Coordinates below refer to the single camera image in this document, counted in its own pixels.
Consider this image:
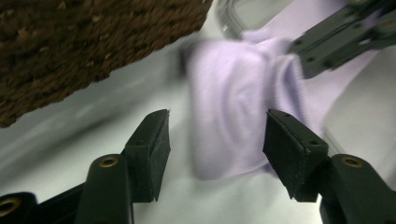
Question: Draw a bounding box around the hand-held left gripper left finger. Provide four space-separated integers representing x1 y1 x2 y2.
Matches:
120 108 172 203

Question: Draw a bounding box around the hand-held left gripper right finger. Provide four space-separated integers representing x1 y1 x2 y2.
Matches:
262 108 330 203

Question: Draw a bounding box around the brown woven basket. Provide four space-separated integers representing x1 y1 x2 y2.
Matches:
0 0 215 129

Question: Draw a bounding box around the purple sock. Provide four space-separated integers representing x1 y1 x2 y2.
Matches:
186 36 312 182
241 0 379 136

